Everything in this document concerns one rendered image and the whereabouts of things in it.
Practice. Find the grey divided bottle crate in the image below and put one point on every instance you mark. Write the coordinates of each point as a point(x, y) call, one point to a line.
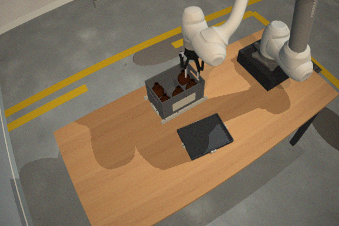
point(168, 79)

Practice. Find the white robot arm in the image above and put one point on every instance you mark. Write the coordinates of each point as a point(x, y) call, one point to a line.
point(278, 46)

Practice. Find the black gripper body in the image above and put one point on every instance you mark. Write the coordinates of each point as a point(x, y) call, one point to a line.
point(190, 53)

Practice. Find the brown glass bottle with green label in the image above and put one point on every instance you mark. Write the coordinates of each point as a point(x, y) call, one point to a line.
point(177, 90)

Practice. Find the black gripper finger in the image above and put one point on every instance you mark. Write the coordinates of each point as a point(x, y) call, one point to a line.
point(198, 66)
point(181, 55)

